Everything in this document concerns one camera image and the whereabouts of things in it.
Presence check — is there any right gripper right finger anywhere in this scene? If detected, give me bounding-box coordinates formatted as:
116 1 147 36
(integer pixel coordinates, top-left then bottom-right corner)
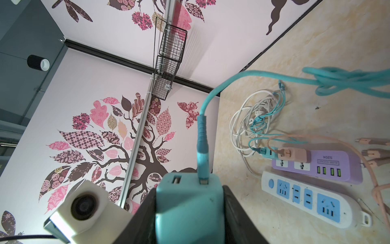
222 186 269 244

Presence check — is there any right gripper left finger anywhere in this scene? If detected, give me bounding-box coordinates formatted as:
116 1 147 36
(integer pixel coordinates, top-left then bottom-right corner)
114 189 157 244

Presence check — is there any dark teal charger plug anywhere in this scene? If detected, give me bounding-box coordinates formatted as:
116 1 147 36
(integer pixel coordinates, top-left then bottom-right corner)
155 172 225 244

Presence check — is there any light teal charger plug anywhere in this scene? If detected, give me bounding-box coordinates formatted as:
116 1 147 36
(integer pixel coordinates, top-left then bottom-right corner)
260 147 278 160

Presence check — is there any pink charger plug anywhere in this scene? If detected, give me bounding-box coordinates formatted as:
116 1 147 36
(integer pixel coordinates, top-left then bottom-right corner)
277 147 311 163

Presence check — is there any dark teal charger cable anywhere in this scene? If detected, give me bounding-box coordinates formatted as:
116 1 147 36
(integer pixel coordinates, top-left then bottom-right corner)
196 66 390 186

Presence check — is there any white blue power strip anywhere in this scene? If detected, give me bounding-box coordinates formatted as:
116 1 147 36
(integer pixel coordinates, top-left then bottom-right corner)
262 171 373 229

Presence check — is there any purple power strip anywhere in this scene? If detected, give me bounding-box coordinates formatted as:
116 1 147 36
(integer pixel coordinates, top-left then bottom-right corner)
272 150 363 185

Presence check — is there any black ceiling spotlight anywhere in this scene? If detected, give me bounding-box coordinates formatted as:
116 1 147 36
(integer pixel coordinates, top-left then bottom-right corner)
27 55 50 72

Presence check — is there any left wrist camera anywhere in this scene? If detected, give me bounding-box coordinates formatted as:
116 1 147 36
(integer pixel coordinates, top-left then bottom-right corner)
43 181 133 244

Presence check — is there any white power strip cable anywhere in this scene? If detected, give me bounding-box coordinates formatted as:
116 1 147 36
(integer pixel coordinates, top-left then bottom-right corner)
229 89 281 175

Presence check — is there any black wire basket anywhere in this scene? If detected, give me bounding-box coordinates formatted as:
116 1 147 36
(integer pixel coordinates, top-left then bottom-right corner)
151 16 187 100

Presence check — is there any back aluminium rail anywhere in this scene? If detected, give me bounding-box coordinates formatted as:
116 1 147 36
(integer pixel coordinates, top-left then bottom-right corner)
163 0 176 24

